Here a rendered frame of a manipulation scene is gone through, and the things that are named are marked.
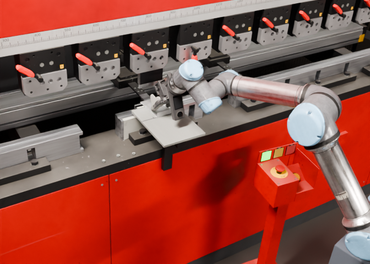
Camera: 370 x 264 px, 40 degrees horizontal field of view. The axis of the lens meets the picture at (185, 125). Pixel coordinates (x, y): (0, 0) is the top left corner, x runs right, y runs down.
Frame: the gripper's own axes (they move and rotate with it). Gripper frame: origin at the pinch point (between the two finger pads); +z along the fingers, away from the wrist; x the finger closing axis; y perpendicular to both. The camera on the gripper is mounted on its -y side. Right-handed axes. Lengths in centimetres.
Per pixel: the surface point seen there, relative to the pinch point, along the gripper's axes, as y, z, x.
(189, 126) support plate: -12.1, -9.0, -4.3
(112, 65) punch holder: 16.1, -15.8, 19.4
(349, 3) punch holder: 20, -20, -100
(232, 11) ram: 24.4, -24.9, -32.3
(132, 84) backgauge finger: 16.6, 14.5, 1.2
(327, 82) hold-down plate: -7, 8, -94
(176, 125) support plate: -9.9, -7.2, -0.1
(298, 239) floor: -77, 67, -84
